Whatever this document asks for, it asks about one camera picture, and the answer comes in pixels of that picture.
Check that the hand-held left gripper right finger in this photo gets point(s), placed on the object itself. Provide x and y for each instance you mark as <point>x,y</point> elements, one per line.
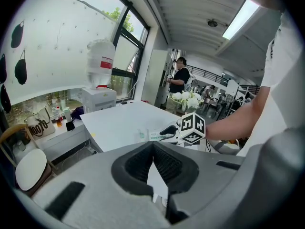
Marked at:
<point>202,173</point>

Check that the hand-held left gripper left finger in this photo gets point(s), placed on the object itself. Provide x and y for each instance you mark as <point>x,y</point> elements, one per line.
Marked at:
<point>95,175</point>

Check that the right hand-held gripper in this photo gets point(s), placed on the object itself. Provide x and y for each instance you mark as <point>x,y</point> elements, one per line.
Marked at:
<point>193,128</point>

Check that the white wet wipes pack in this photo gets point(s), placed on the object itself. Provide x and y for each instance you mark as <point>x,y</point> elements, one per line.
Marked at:
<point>155,135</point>

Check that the person's right forearm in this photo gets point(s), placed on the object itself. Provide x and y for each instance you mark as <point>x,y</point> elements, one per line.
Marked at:
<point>234,123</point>

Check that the white flower bouquet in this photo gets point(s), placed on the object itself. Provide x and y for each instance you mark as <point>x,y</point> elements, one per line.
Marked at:
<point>188,99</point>

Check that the white side desk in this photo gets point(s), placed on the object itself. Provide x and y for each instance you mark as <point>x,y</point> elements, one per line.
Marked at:
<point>66,139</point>

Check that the small black pouch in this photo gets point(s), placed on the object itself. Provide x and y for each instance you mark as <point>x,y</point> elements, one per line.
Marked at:
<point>70,126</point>

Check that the dark purple bag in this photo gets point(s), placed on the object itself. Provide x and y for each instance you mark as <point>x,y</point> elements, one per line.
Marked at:
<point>78,113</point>

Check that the wooden chair white cushion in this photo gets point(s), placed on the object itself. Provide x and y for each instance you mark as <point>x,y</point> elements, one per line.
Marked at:
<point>31,166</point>

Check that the pale green tumbler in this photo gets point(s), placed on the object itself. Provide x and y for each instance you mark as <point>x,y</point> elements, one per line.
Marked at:
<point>67,114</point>

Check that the bottle of amber liquid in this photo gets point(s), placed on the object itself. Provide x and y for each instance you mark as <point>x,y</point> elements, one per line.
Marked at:
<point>59,118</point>

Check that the beige printed tote bag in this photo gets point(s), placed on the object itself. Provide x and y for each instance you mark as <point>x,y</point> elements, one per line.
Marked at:
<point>40,125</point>

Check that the white water dispenser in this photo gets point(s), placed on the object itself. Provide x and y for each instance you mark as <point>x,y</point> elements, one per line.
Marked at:
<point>98,100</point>

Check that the black framed window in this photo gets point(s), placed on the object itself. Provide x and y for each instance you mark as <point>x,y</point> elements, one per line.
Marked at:
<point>128,56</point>

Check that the clear water jug red label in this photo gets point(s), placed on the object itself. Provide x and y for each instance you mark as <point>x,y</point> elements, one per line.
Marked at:
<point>101,63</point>

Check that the black cap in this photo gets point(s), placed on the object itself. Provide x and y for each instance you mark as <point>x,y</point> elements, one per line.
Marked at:
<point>21,71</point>
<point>6,99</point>
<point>17,36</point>
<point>2,69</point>

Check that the person's white t-shirt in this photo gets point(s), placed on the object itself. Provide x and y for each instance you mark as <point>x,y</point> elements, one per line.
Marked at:
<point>278,80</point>

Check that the rectangular ceiling light panel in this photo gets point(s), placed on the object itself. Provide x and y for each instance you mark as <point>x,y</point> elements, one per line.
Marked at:
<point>240,18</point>

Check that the white pegboard panel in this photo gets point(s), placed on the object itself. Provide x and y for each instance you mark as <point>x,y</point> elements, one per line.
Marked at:
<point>59,46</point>

